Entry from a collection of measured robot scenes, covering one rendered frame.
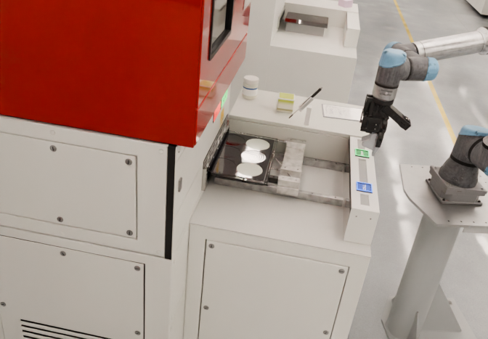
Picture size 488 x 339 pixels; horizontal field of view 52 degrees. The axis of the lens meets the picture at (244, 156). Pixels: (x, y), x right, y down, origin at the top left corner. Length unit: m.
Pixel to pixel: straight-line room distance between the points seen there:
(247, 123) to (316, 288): 0.78
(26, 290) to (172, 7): 1.15
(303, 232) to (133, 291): 0.61
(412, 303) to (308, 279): 0.80
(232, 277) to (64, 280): 0.57
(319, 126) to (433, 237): 0.67
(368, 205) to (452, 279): 1.49
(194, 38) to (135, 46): 0.16
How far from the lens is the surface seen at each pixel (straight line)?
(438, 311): 2.71
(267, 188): 1.95
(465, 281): 3.21
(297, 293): 1.89
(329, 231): 1.83
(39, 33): 1.43
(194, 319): 2.08
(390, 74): 1.63
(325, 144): 2.22
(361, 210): 1.73
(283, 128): 2.20
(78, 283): 1.84
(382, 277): 3.01
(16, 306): 2.06
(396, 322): 2.64
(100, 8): 1.33
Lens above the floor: 1.89
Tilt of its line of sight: 29 degrees down
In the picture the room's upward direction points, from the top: 7 degrees clockwise
